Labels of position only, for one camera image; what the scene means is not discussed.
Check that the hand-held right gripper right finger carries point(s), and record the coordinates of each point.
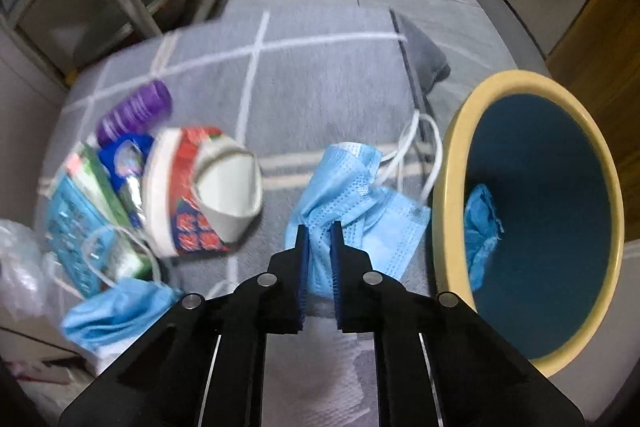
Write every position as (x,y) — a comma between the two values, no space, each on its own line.
(337,279)

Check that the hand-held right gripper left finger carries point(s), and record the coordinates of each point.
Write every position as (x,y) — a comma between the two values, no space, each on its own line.
(301,279)

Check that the white tissue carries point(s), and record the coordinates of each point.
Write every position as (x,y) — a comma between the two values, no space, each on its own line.
(350,187)

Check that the blue face mask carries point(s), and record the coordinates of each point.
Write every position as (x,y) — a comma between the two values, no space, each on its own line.
(115,312)
(480,227)

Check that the yellow rimmed blue trash bin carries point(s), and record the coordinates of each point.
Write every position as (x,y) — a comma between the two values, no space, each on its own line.
(550,207)

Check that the red printed paper cup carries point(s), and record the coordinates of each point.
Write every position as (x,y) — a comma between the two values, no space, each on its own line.
(165,187)

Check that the grey checked blanket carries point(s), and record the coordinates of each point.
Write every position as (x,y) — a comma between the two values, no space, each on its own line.
(310,107)

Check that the blue wet wipes packet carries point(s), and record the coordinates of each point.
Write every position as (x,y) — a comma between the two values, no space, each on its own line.
(122,157)

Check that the teal printed packet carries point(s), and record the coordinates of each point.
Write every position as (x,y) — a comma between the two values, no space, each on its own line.
(75,222)

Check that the purple plastic bottle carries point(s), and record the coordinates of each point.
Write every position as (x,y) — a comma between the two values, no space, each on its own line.
(135,109)

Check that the dark grey cloth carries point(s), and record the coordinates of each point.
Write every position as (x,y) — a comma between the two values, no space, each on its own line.
(422,57)

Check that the clear plastic bag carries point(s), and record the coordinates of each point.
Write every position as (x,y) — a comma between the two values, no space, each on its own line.
(20,267)

